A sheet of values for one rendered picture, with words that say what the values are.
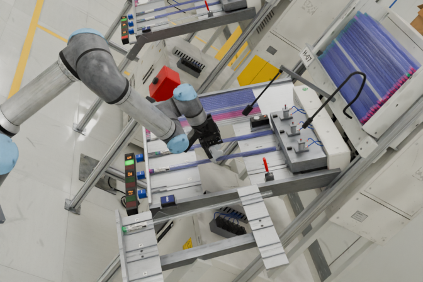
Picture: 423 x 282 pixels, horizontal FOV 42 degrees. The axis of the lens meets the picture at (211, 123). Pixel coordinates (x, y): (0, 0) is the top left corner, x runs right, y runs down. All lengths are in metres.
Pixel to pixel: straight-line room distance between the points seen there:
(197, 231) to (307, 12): 1.60
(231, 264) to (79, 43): 1.09
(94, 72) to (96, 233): 1.44
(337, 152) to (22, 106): 1.09
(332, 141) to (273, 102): 0.47
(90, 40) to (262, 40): 1.79
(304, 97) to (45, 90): 1.09
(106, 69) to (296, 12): 1.89
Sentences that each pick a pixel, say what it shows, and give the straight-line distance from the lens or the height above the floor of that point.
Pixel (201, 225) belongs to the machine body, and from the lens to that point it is 2.31.
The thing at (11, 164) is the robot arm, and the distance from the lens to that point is 1.73.
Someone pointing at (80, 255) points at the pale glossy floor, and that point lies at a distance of 2.76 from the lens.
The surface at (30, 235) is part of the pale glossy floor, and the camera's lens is 2.69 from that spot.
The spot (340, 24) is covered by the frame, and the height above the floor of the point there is 1.56.
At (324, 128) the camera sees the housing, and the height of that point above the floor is 1.26.
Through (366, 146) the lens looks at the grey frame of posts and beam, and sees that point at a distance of 1.98.
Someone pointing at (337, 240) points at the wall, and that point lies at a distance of 4.10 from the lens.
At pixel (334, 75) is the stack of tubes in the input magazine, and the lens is 2.24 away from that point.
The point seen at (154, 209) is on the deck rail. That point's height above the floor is 0.73.
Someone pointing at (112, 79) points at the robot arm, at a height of 1.14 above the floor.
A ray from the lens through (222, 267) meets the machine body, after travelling 2.27.
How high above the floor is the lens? 1.82
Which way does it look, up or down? 23 degrees down
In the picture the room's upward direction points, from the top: 39 degrees clockwise
